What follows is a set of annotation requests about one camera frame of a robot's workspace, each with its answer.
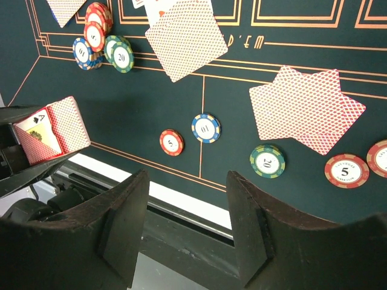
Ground red poker chip stack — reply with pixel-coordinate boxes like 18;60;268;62
159;129;184;156

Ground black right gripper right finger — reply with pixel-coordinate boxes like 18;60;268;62
226;171;386;289

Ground green poker chip stack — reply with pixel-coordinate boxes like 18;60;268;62
249;144;285;179

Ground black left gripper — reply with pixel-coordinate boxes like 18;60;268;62
0;105;80;198

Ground green poker table mat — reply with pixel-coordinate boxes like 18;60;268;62
1;1;386;227

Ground face-up community card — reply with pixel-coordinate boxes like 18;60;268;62
144;0;174;26
132;0;144;9

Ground red playing card deck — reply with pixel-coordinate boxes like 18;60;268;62
14;96;91;166

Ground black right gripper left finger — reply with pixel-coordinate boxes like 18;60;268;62
1;170;150;289

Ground red chips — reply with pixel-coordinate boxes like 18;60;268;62
83;2;113;52
324;140;386;189

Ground red face-down card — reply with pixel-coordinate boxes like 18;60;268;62
145;1;228;82

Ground green chips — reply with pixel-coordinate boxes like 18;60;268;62
103;35;134;73

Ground blue poker chip stack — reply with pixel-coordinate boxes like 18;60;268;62
191;114;221;144

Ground blue chips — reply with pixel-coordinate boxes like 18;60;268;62
73;37;103;70

